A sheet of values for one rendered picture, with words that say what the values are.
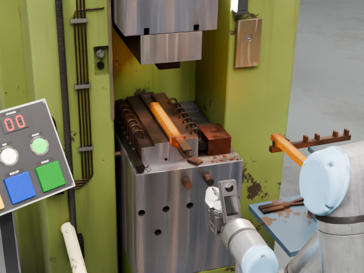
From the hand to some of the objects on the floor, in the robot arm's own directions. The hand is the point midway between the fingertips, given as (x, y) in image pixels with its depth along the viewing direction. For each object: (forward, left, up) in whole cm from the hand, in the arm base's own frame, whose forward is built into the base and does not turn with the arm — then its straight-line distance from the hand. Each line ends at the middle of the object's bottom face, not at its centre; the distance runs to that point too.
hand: (211, 187), depth 183 cm
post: (+48, +41, -100) cm, 118 cm away
